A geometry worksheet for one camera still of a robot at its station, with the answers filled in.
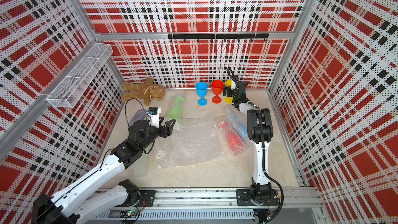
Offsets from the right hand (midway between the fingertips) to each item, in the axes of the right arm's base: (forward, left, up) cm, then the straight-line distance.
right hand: (231, 83), depth 106 cm
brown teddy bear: (-1, +61, -6) cm, 61 cm away
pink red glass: (-41, +1, -5) cm, 42 cm away
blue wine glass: (-7, +21, +2) cm, 22 cm away
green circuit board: (-73, +52, -11) cm, 90 cm away
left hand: (-35, +35, +10) cm, 51 cm away
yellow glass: (-4, +1, -13) cm, 14 cm away
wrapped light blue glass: (-26, -3, -7) cm, 27 cm away
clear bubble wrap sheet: (-36, +23, -12) cm, 44 cm away
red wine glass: (-3, +10, 0) cm, 11 cm away
